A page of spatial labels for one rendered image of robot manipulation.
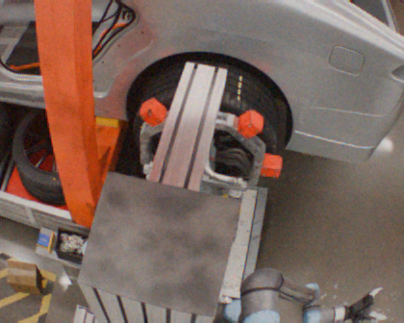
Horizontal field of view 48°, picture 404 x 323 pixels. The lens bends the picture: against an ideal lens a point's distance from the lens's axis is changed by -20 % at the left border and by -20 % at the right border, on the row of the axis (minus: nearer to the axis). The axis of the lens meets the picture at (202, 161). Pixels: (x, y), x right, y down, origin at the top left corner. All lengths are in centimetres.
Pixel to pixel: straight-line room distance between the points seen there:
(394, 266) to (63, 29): 270
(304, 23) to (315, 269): 170
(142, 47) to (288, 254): 159
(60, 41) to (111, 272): 95
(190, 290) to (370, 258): 261
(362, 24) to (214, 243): 142
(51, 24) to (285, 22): 98
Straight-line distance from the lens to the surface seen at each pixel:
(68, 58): 170
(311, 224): 338
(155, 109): 229
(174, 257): 92
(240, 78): 238
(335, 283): 325
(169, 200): 97
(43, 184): 287
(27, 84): 279
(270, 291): 153
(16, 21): 353
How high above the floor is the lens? 286
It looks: 55 degrees down
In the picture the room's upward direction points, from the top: 8 degrees clockwise
